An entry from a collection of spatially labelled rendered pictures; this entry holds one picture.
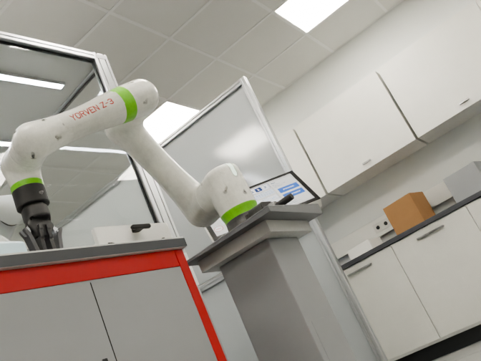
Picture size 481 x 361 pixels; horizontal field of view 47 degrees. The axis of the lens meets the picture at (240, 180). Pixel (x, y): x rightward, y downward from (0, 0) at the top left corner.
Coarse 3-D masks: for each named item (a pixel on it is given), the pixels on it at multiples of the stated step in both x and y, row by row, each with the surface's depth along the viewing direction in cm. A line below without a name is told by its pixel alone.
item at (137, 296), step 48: (144, 240) 133; (0, 288) 102; (48, 288) 109; (96, 288) 117; (144, 288) 127; (192, 288) 137; (0, 336) 98; (48, 336) 104; (96, 336) 111; (144, 336) 120; (192, 336) 129
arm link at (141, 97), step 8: (136, 80) 183; (144, 80) 183; (120, 88) 177; (128, 88) 177; (136, 88) 179; (144, 88) 181; (152, 88) 183; (120, 96) 174; (128, 96) 175; (136, 96) 177; (144, 96) 180; (152, 96) 182; (128, 104) 175; (136, 104) 177; (144, 104) 180; (152, 104) 183; (128, 112) 175; (136, 112) 178; (144, 112) 182; (128, 120) 178; (136, 120) 187
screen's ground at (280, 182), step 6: (288, 174) 274; (276, 180) 271; (282, 180) 270; (288, 180) 268; (294, 180) 267; (270, 186) 268; (276, 186) 266; (282, 186) 265; (300, 186) 262; (276, 192) 262; (306, 192) 257; (294, 198) 254; (300, 198) 253; (306, 198) 252; (288, 204) 251; (216, 222) 252; (216, 234) 244
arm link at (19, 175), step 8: (8, 152) 156; (8, 160) 157; (8, 168) 158; (16, 168) 157; (24, 168) 157; (32, 168) 158; (40, 168) 163; (8, 176) 159; (16, 176) 158; (24, 176) 158; (32, 176) 159; (40, 176) 162; (16, 184) 157; (24, 184) 157
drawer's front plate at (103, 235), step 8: (152, 224) 177; (160, 224) 179; (96, 232) 159; (104, 232) 161; (112, 232) 163; (120, 232) 165; (128, 232) 168; (144, 232) 172; (152, 232) 175; (160, 232) 177; (168, 232) 180; (96, 240) 158; (104, 240) 159; (112, 240) 162; (120, 240) 164; (128, 240) 166; (136, 240) 168
